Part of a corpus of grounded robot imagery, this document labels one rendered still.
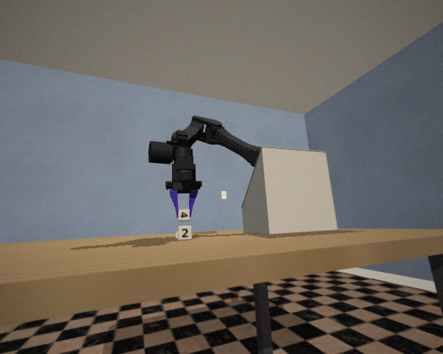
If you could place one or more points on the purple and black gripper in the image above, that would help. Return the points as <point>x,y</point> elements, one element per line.
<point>183,187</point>

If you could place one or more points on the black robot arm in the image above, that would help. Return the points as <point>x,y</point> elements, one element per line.
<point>182,154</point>

